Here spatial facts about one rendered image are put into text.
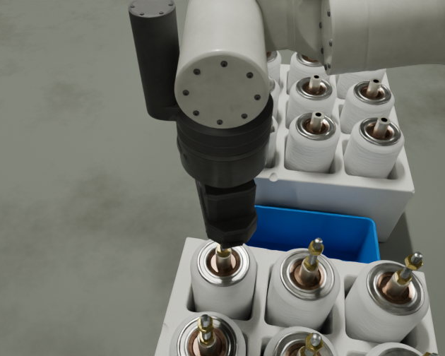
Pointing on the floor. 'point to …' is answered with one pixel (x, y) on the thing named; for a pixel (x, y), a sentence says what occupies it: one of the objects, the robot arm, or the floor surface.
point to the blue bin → (267, 224)
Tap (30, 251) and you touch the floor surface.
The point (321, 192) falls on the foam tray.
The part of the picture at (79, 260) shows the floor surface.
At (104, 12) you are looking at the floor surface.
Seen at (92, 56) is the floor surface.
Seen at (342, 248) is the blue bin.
